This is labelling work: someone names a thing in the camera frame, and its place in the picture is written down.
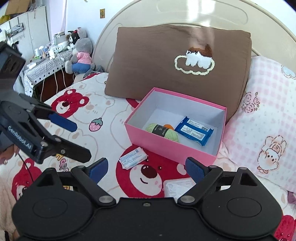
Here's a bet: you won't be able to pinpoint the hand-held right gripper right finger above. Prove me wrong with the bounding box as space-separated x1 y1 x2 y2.
177 156 265 207

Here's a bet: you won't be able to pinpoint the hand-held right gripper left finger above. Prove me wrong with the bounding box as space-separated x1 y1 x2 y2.
29 157 117 207

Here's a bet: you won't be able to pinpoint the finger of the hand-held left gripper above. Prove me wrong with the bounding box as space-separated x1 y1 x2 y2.
20 93 78 133
42 135 92 163

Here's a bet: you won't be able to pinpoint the clear plastic packet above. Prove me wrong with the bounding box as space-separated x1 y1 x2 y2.
163 178 197 198

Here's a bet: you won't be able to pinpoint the white and blue soap box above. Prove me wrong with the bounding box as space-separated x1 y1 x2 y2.
119 147 148 170

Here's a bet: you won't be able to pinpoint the pink cardboard box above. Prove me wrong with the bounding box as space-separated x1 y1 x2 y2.
124 87 227 165

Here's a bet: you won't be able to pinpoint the blue wipes packet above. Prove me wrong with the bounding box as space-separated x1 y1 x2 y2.
174 116 214 146

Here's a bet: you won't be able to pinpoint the green yarn ball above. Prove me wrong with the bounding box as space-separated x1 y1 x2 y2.
145 123 179 143

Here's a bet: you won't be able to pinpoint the person's left hand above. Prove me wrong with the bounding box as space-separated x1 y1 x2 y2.
0 145 20 165

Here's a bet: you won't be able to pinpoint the bear print bed sheet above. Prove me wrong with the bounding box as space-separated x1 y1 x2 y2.
0 72 296 241

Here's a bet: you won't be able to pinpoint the side table with patterned cloth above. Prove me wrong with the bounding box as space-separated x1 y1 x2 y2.
23 50 74 93

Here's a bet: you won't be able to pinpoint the grey plush rabbit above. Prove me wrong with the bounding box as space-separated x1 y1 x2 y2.
65 27 93 75

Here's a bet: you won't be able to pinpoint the black and white plush toy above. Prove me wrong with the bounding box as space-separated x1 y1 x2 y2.
67 30 80 49

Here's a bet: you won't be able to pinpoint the pink checked pillow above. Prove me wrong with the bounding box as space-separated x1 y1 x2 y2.
222 56 296 193

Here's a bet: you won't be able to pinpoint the person's fuzzy pink clothing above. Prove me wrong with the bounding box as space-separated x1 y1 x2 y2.
0 176 19 241

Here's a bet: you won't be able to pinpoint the white cabinet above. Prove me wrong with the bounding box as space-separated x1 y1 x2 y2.
0 6 52 63

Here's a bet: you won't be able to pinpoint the brown embroidered pillow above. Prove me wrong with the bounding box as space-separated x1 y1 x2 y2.
104 25 252 122

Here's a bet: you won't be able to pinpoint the cream headboard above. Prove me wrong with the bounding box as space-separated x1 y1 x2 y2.
91 0 296 72

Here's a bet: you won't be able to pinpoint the white charging cables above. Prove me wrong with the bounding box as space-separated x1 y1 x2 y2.
41 54 68 102

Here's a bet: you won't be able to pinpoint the black cable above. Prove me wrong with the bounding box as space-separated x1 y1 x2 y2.
17 153 35 184

